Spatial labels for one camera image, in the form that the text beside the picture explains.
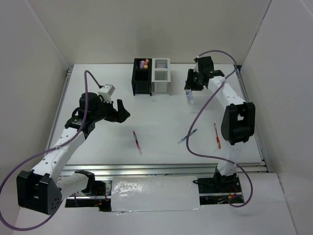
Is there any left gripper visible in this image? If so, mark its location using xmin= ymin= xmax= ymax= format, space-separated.
xmin=91 ymin=95 xmax=130 ymax=123

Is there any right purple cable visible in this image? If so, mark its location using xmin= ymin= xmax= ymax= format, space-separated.
xmin=186 ymin=50 xmax=253 ymax=208

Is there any purple cable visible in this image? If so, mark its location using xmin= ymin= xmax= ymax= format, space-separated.
xmin=186 ymin=50 xmax=253 ymax=208
xmin=0 ymin=70 xmax=103 ymax=231

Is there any dark red pen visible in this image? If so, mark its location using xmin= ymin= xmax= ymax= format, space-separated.
xmin=133 ymin=130 xmax=142 ymax=155

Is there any teal blue pen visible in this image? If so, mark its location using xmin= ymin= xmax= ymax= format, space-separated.
xmin=177 ymin=128 xmax=198 ymax=145

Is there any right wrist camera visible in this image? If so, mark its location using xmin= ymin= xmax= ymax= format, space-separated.
xmin=194 ymin=56 xmax=199 ymax=73

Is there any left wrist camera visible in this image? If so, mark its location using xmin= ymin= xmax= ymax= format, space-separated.
xmin=98 ymin=84 xmax=115 ymax=103

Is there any white foil cover panel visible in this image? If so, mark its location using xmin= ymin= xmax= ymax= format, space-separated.
xmin=111 ymin=176 xmax=201 ymax=212

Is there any black slotted container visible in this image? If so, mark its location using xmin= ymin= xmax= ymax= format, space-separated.
xmin=131 ymin=58 xmax=152 ymax=96

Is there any aluminium front rail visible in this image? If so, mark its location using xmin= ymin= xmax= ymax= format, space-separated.
xmin=62 ymin=164 xmax=266 ymax=179

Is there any pink purple highlighter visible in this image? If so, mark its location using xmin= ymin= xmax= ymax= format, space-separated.
xmin=139 ymin=60 xmax=145 ymax=69

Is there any clear spray bottle blue cap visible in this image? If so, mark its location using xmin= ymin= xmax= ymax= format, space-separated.
xmin=185 ymin=89 xmax=194 ymax=105

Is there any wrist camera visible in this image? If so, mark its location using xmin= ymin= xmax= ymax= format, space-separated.
xmin=98 ymin=84 xmax=115 ymax=103
xmin=194 ymin=56 xmax=199 ymax=73

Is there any white slotted container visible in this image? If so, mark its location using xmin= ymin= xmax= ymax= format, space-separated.
xmin=151 ymin=58 xmax=171 ymax=94

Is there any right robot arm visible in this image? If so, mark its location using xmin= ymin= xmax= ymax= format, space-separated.
xmin=184 ymin=56 xmax=255 ymax=192

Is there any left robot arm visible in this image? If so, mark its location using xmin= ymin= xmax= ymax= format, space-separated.
xmin=17 ymin=93 xmax=130 ymax=215

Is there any left side rail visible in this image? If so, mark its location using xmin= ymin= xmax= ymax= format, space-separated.
xmin=46 ymin=67 xmax=73 ymax=149

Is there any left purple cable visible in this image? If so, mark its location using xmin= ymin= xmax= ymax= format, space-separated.
xmin=0 ymin=70 xmax=103 ymax=231

